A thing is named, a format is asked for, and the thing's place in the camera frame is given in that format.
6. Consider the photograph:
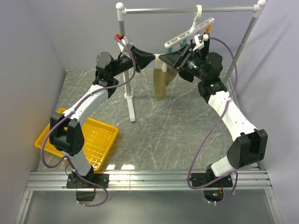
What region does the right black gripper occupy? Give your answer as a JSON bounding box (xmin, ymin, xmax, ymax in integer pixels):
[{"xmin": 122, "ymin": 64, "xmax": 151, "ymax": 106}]
[{"xmin": 158, "ymin": 44, "xmax": 207, "ymax": 82}]

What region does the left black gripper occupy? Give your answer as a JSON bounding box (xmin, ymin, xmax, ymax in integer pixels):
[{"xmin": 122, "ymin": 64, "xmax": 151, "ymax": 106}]
[{"xmin": 111, "ymin": 46, "xmax": 157, "ymax": 77}]

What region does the khaki underwear white waistband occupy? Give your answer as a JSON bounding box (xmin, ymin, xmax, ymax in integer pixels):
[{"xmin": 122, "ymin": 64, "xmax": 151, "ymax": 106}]
[{"xmin": 153, "ymin": 54, "xmax": 178, "ymax": 101}]

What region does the white clip hanger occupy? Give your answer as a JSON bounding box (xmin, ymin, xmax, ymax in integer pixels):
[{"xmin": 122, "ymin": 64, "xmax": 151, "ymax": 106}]
[{"xmin": 164, "ymin": 5, "xmax": 214, "ymax": 49}]

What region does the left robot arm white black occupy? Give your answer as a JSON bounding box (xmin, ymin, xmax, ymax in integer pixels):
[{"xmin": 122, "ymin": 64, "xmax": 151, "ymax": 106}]
[{"xmin": 49, "ymin": 47, "xmax": 155, "ymax": 188}]

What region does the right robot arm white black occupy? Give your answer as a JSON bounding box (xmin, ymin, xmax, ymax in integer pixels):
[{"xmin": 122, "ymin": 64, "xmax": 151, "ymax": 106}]
[{"xmin": 159, "ymin": 45, "xmax": 268, "ymax": 189}]

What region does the black hanging underwear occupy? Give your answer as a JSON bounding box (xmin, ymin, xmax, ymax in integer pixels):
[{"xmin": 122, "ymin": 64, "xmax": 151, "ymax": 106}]
[{"xmin": 189, "ymin": 39, "xmax": 210, "ymax": 61}]

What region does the orange clothes clip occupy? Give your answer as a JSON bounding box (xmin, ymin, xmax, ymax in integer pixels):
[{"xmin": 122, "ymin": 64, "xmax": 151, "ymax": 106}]
[{"xmin": 205, "ymin": 25, "xmax": 211, "ymax": 35}]

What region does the yellow plastic tray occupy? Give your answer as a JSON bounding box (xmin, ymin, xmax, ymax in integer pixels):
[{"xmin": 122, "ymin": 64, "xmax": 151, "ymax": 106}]
[{"xmin": 34, "ymin": 118, "xmax": 118, "ymax": 173}]

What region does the silver white clothes rack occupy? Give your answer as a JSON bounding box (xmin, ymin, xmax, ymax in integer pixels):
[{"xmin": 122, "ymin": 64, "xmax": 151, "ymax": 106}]
[{"xmin": 115, "ymin": 0, "xmax": 267, "ymax": 122}]

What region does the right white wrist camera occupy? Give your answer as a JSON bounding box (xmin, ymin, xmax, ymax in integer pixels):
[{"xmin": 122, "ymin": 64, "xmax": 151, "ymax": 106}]
[{"xmin": 192, "ymin": 34, "xmax": 209, "ymax": 51}]

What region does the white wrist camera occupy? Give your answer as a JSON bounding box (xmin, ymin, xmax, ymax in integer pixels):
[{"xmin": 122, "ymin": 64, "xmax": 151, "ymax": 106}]
[
  {"xmin": 114, "ymin": 34, "xmax": 133, "ymax": 57},
  {"xmin": 192, "ymin": 34, "xmax": 209, "ymax": 51}
]

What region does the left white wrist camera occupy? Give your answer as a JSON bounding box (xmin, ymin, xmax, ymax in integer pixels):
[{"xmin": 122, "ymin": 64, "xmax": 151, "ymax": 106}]
[{"xmin": 114, "ymin": 34, "xmax": 133, "ymax": 57}]

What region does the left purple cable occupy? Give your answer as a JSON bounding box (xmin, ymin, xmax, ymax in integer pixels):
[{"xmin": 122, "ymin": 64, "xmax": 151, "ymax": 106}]
[{"xmin": 40, "ymin": 38, "xmax": 137, "ymax": 207}]

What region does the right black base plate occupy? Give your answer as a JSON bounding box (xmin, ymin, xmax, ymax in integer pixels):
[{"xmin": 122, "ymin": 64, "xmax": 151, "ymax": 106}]
[{"xmin": 190, "ymin": 172, "xmax": 233, "ymax": 188}]

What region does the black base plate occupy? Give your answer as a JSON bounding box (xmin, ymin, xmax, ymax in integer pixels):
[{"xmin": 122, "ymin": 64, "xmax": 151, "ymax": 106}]
[
  {"xmin": 190, "ymin": 172, "xmax": 233, "ymax": 188},
  {"xmin": 66, "ymin": 173, "xmax": 109, "ymax": 189}
]

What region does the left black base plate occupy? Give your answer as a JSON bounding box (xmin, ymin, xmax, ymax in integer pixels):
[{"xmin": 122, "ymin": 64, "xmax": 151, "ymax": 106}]
[{"xmin": 66, "ymin": 173, "xmax": 109, "ymax": 189}]

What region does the aluminium mounting rail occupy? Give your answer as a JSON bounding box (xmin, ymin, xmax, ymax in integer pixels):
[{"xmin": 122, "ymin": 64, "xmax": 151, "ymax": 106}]
[{"xmin": 15, "ymin": 170, "xmax": 283, "ymax": 224}]

